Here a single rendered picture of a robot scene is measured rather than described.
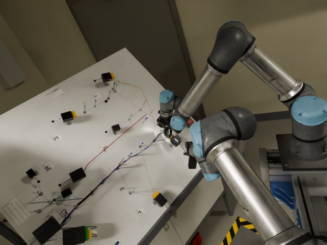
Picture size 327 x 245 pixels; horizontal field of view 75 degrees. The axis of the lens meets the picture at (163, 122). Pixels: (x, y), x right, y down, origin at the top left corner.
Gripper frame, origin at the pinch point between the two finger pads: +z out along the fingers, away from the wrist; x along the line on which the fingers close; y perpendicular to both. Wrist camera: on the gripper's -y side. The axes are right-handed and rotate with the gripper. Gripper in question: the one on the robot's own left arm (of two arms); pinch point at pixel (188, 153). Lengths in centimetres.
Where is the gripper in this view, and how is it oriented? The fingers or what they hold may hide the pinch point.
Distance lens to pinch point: 137.5
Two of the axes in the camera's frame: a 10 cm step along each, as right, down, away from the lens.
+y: -0.4, -9.9, 1.3
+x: -10.0, 0.2, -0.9
